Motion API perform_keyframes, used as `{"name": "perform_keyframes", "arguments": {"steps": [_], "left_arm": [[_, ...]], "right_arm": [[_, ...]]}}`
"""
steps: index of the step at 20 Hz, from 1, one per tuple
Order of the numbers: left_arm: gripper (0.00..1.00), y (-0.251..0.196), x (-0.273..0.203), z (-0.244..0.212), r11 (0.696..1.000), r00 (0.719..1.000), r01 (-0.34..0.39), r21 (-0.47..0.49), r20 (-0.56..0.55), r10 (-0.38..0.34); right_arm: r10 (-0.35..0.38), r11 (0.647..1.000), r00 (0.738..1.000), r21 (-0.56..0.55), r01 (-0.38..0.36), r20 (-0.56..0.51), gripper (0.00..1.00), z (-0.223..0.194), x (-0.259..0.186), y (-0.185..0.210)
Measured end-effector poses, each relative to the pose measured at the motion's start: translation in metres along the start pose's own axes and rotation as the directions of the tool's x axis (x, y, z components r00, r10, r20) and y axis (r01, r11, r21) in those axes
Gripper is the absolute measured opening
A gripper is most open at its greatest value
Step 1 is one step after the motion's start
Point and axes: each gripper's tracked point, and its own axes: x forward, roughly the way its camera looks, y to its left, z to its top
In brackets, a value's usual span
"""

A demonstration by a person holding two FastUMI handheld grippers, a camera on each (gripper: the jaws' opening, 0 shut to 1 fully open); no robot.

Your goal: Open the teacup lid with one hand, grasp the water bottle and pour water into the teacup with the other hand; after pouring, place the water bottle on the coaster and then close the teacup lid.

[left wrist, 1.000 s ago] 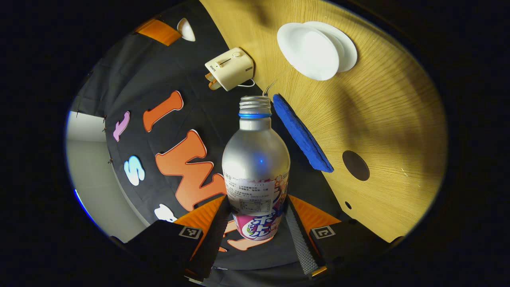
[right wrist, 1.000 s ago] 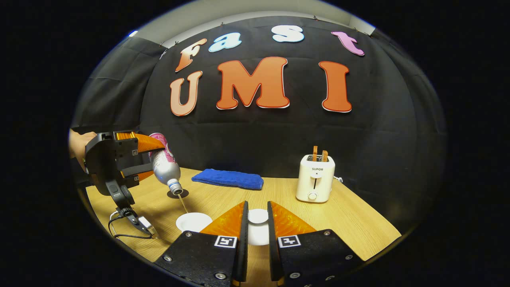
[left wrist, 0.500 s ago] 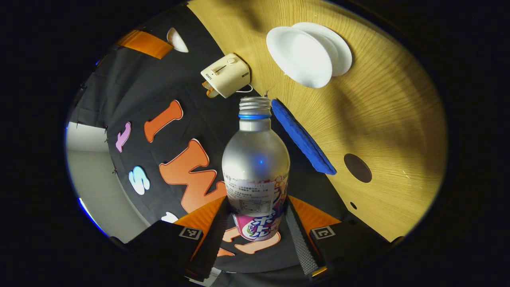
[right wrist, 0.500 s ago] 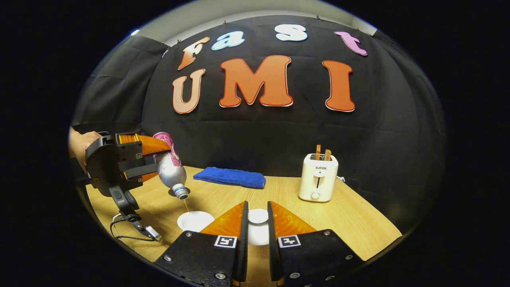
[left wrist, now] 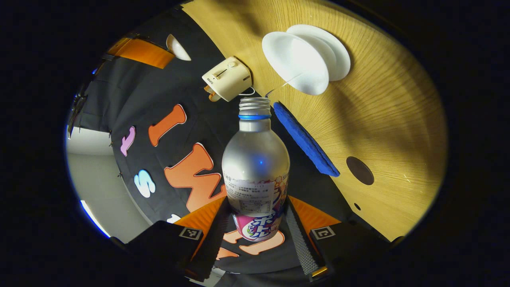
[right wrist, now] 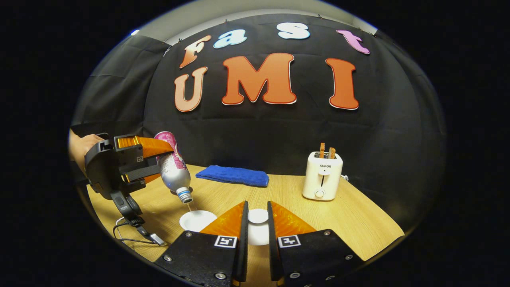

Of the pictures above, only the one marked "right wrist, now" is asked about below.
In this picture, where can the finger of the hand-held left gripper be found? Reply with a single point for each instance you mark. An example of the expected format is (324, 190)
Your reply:
(151, 146)
(139, 173)

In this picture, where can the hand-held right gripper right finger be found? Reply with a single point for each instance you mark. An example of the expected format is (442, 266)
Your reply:
(310, 259)

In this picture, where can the silver water bottle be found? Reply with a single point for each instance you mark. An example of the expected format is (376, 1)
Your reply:
(173, 171)

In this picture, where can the white teacup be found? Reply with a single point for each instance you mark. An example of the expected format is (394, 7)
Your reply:
(195, 221)

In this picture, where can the black backdrop cloth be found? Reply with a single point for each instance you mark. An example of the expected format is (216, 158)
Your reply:
(279, 135)

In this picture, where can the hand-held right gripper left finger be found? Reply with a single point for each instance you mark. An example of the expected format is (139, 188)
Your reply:
(207, 259)

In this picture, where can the white toaster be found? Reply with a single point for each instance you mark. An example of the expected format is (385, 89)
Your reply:
(322, 177)

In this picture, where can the blue towel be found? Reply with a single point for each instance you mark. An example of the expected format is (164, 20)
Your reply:
(235, 175)

